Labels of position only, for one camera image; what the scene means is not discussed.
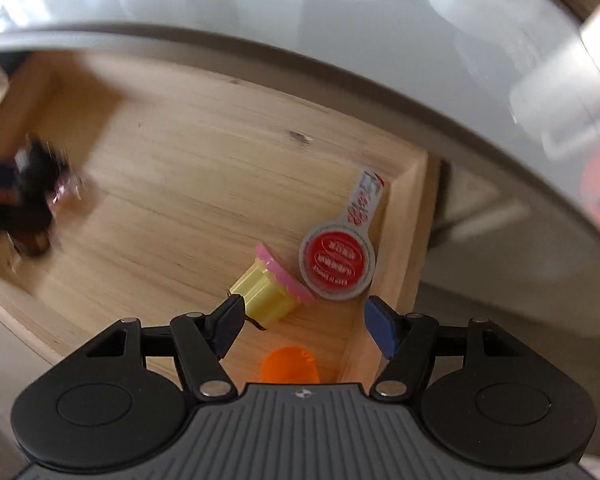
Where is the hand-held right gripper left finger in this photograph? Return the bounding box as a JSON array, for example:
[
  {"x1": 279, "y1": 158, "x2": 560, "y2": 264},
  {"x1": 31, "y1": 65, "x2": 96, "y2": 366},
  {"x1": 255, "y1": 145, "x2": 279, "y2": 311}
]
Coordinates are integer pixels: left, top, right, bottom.
[{"x1": 85, "y1": 295, "x2": 245, "y2": 402}]

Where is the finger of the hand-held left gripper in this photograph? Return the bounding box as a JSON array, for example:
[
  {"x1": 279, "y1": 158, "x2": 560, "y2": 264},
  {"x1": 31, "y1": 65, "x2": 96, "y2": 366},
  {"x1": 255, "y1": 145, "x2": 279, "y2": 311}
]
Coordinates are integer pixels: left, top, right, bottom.
[
  {"x1": 0, "y1": 132, "x2": 70, "y2": 206},
  {"x1": 0, "y1": 202, "x2": 56, "y2": 261}
]

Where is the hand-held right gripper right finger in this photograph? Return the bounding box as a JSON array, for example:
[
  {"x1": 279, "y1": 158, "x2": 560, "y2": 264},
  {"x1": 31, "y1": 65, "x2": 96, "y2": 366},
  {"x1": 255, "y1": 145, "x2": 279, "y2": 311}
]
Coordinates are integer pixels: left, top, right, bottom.
[{"x1": 364, "y1": 296, "x2": 526, "y2": 401}]

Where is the white table drawer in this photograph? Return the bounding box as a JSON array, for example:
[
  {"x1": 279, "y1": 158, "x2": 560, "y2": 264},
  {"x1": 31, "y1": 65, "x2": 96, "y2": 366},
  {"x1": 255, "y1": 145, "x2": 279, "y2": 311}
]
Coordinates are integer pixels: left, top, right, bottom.
[{"x1": 0, "y1": 50, "x2": 443, "y2": 386}]

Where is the red lidded jelly cup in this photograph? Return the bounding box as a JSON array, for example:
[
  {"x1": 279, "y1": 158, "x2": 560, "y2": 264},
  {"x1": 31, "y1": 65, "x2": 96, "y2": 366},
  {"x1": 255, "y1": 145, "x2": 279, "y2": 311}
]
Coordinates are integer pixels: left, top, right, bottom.
[{"x1": 298, "y1": 169, "x2": 392, "y2": 302}]

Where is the white coffee table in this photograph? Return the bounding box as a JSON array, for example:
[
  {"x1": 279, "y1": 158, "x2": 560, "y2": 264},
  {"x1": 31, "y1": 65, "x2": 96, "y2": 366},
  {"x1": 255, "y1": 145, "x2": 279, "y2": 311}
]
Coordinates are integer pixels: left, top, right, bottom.
[{"x1": 0, "y1": 0, "x2": 600, "y2": 266}]

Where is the orange plastic cup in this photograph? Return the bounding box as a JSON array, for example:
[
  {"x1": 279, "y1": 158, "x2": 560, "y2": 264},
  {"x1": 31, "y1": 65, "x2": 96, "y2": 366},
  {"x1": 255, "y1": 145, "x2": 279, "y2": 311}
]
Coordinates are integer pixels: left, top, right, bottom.
[{"x1": 259, "y1": 345, "x2": 322, "y2": 387}]

